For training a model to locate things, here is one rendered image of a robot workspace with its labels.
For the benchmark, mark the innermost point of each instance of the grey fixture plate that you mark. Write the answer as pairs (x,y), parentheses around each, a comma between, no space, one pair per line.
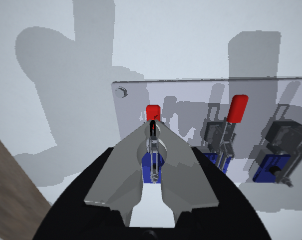
(187,106)

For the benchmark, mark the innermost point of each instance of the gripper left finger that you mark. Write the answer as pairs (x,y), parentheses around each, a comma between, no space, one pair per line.
(112,182)

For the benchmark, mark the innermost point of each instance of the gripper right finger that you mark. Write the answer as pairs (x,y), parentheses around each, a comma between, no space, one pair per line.
(191,182)

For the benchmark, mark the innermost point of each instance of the grey toggle clamp with red handle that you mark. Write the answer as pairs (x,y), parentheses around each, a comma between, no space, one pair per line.
(153,113)
(222,133)
(286,135)

